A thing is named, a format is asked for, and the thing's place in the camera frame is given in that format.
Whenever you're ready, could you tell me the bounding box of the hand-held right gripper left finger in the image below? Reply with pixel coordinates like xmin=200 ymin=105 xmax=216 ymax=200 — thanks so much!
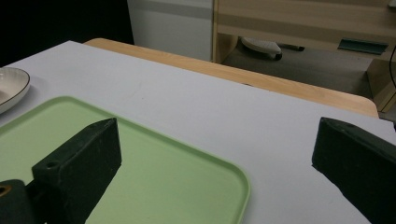
xmin=31 ymin=117 xmax=122 ymax=224

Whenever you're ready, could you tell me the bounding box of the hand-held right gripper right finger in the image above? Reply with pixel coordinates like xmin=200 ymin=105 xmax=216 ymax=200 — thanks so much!
xmin=311 ymin=117 xmax=396 ymax=224

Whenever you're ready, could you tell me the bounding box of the light green plastic tray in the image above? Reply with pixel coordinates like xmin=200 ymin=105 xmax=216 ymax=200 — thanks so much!
xmin=0 ymin=95 xmax=251 ymax=224

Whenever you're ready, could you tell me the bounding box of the white bowl with dark rim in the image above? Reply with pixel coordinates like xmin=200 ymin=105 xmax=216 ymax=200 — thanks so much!
xmin=0 ymin=66 xmax=32 ymax=115

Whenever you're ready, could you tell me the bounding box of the dark green flat holder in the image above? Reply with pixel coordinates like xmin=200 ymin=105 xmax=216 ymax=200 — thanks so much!
xmin=337 ymin=37 xmax=389 ymax=56

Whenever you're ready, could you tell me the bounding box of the white table cover sheet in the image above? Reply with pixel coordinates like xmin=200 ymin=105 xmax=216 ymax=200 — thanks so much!
xmin=0 ymin=40 xmax=396 ymax=224

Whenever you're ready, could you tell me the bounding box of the light wooden desk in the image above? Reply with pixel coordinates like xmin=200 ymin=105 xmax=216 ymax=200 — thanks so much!
xmin=211 ymin=0 xmax=396 ymax=114

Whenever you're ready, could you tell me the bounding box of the white chair base with caster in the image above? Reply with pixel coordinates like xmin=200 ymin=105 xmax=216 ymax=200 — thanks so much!
xmin=241 ymin=36 xmax=306 ymax=62

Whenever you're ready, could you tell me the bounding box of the light wooden table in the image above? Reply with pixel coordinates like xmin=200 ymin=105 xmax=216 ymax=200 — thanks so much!
xmin=83 ymin=37 xmax=380 ymax=119

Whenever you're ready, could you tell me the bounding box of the white cabinet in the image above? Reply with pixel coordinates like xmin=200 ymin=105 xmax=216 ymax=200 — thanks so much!
xmin=126 ymin=0 xmax=215 ymax=63

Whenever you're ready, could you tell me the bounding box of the black cable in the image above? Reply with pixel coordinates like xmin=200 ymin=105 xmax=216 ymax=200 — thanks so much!
xmin=389 ymin=43 xmax=396 ymax=91

